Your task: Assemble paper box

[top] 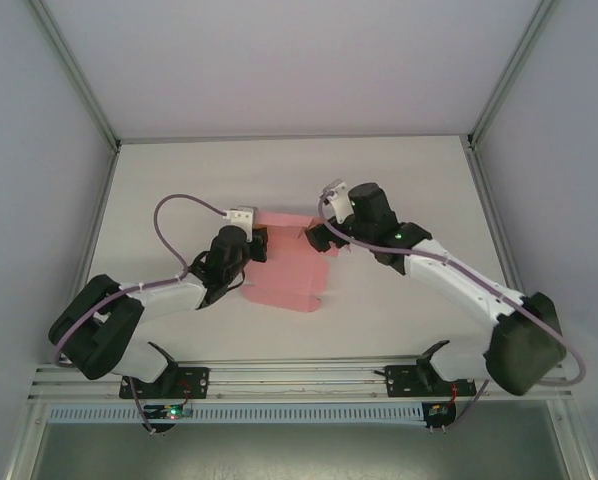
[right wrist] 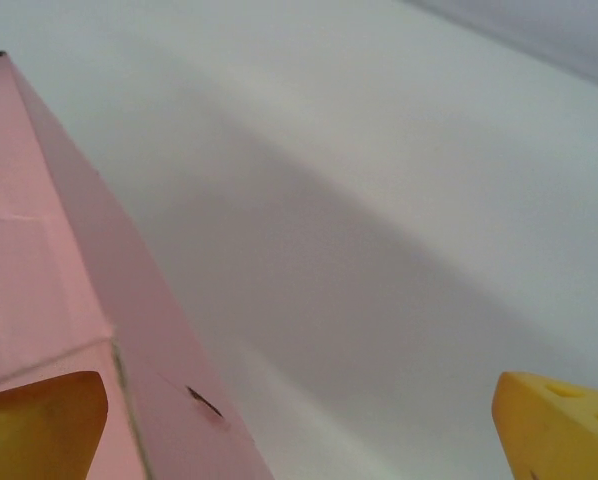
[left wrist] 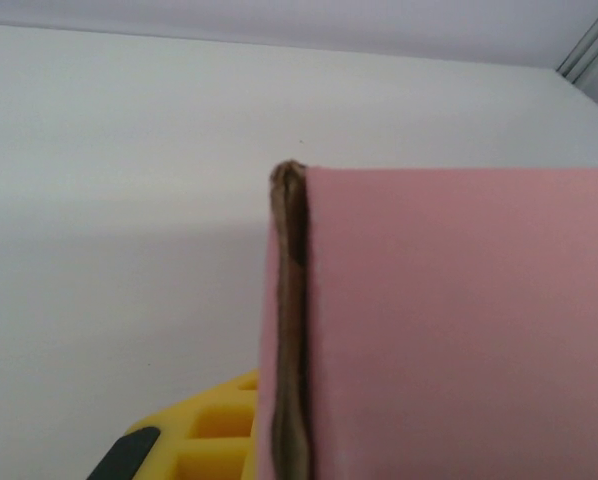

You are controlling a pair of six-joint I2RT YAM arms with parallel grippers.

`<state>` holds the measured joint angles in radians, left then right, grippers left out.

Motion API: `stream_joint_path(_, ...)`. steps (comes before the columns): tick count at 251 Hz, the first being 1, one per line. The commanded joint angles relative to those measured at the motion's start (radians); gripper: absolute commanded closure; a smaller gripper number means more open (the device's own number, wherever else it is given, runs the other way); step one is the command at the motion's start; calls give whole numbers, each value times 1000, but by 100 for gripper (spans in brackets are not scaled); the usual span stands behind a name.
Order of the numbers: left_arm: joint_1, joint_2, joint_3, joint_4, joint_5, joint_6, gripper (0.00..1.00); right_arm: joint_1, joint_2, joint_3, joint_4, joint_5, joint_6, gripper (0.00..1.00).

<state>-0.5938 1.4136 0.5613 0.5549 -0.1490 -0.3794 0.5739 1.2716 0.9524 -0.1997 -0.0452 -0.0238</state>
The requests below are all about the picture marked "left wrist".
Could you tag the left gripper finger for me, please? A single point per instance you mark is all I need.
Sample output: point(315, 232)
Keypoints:
point(214, 440)

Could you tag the aluminium frame post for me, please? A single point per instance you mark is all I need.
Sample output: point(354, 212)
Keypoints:
point(589, 47)

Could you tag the pink paper box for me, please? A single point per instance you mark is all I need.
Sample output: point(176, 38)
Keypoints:
point(454, 325)

